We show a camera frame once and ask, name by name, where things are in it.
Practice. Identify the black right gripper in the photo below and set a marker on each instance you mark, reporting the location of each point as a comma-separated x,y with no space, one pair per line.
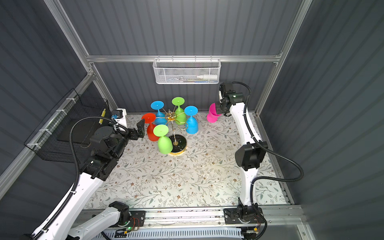
218,108

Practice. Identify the white mesh wall basket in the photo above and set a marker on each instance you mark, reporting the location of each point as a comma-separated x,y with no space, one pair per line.
187,72

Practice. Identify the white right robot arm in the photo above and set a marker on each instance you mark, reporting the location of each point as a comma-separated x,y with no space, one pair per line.
234,99

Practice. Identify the back green wine glass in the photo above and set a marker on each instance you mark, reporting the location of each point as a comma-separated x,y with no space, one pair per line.
181,117

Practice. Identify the white vented cover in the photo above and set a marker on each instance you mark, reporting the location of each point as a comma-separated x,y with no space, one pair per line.
222,233

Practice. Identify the aluminium corner frame post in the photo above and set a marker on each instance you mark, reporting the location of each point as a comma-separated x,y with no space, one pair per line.
58,12

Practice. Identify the gold wire glass rack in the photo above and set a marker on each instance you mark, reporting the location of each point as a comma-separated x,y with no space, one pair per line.
179,142

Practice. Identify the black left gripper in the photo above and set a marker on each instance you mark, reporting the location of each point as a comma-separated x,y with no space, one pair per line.
139,133

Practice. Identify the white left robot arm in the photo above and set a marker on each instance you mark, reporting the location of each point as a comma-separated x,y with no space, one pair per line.
110,143

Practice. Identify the red wine glass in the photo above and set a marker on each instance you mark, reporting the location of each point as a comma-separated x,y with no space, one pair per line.
150,119

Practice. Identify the pink wine glass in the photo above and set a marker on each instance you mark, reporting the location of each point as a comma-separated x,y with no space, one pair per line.
213,116

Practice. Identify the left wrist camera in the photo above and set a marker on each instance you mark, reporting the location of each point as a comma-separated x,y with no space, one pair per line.
119,115

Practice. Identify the front green wine glass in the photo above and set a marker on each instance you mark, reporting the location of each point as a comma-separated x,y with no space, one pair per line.
164,143

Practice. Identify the green wine glass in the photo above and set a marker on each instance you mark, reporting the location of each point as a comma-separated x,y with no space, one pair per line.
181,117
164,143

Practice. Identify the black wire side basket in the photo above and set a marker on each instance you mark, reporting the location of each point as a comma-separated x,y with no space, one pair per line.
78,116

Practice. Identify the blue wine glass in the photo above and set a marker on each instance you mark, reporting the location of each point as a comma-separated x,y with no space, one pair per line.
192,123
160,117

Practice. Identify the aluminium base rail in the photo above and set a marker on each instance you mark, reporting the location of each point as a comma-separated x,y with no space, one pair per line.
207,217

